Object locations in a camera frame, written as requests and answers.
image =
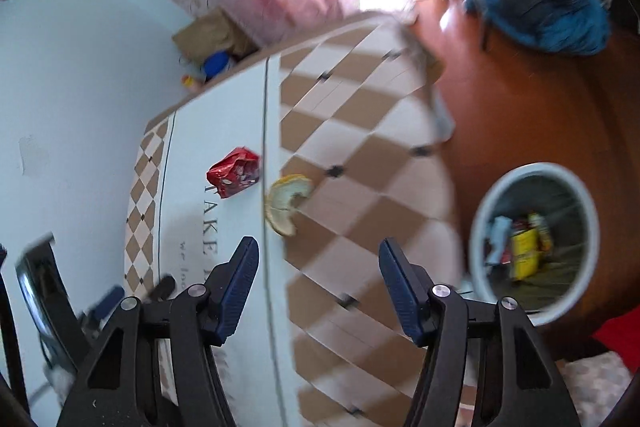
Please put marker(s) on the pomelo peel piece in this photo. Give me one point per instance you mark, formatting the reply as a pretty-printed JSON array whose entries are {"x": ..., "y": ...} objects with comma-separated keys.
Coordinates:
[{"x": 282, "y": 199}]

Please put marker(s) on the yellow book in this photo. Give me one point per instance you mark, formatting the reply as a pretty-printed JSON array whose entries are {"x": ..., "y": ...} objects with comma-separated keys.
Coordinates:
[{"x": 525, "y": 254}]

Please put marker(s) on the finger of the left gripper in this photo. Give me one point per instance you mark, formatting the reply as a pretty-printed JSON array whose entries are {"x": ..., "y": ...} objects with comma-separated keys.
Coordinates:
[{"x": 105, "y": 306}]

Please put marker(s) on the checkered brown table cloth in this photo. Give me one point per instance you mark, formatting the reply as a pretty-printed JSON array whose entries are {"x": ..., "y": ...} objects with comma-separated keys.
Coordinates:
[{"x": 350, "y": 107}]

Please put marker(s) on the checkered pastel pillow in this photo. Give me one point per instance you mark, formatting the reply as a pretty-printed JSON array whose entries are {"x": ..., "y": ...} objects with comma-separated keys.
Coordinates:
[{"x": 595, "y": 385}]

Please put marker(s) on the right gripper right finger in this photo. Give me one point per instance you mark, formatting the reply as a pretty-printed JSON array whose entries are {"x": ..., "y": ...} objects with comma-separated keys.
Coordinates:
[{"x": 518, "y": 384}]

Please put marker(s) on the white round trash bin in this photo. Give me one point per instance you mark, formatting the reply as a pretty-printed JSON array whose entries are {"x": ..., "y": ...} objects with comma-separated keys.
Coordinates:
[{"x": 563, "y": 275}]

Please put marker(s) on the blue bottle cap object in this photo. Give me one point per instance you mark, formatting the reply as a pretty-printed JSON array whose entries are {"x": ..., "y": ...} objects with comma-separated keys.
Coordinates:
[{"x": 217, "y": 64}]

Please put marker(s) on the crumpled red snack wrapper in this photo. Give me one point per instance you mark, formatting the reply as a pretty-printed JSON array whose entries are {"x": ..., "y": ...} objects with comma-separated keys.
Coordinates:
[{"x": 234, "y": 173}]

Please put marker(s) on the white table leg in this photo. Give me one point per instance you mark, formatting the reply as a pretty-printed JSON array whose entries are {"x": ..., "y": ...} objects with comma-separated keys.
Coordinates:
[{"x": 445, "y": 124}]

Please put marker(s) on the red blanket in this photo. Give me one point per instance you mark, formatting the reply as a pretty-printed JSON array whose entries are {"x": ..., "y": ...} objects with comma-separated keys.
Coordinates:
[{"x": 622, "y": 336}]

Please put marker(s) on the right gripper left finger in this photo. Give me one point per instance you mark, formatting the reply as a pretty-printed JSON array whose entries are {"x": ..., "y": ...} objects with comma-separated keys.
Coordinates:
[{"x": 206, "y": 315}]

